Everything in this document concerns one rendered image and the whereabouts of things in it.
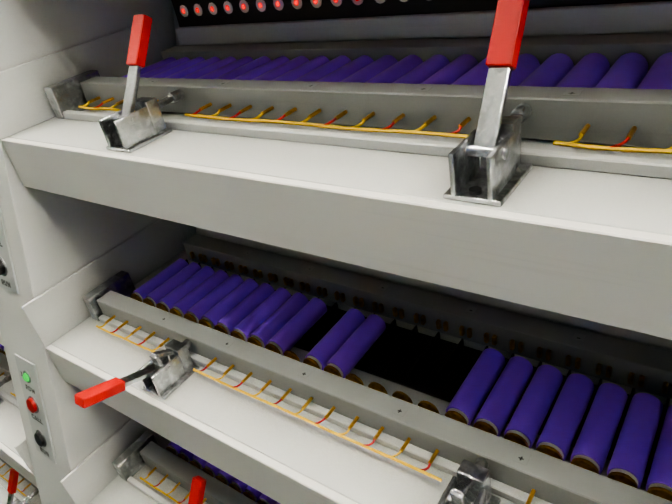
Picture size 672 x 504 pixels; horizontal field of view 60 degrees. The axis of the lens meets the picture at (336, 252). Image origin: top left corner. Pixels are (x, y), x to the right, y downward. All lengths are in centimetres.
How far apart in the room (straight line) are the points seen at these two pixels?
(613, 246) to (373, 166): 13
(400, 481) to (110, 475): 42
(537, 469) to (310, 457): 15
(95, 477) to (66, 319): 19
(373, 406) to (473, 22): 27
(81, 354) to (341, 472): 29
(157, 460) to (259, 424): 27
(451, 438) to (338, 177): 18
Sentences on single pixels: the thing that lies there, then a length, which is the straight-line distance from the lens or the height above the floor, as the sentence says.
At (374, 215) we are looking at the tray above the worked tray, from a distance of 29.
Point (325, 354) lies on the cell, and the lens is 46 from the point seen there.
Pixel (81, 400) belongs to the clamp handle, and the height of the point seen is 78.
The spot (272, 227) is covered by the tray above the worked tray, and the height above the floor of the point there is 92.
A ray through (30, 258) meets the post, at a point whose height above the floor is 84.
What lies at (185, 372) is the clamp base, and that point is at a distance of 51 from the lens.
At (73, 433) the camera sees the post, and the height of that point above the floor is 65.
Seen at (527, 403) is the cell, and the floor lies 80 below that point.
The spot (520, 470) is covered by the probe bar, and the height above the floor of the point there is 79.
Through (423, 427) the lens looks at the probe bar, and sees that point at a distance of 39.
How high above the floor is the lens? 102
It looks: 20 degrees down
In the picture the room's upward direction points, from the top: 1 degrees counter-clockwise
